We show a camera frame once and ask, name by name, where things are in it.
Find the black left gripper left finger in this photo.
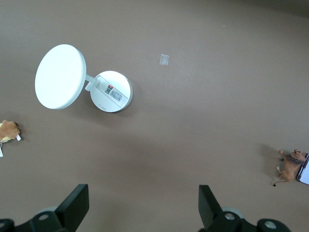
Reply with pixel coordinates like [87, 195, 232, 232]
[0, 184, 90, 232]

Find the small purple white object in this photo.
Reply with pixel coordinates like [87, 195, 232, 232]
[296, 153, 309, 186]

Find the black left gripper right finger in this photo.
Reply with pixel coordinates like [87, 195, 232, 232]
[198, 185, 290, 232]

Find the brown table cover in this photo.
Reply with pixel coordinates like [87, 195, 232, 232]
[0, 0, 309, 232]

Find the white round desk lamp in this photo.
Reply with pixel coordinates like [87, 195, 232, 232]
[34, 43, 134, 113]

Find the brown plush toy with tags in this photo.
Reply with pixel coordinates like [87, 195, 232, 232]
[0, 120, 25, 159]

